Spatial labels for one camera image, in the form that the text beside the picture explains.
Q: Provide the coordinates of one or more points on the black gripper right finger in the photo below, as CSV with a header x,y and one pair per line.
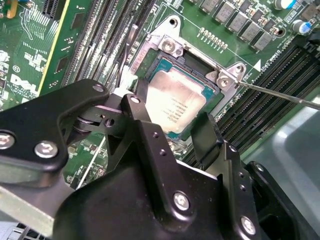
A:
x,y
237,200

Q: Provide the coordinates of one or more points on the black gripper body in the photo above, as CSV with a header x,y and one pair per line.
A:
x,y
112,212

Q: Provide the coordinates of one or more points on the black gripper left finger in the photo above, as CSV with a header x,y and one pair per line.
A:
x,y
37,120

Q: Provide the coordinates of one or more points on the metal locking lever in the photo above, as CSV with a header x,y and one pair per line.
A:
x,y
275,94
132,35

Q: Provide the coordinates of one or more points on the silver CPU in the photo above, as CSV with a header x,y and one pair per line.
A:
x,y
175,97

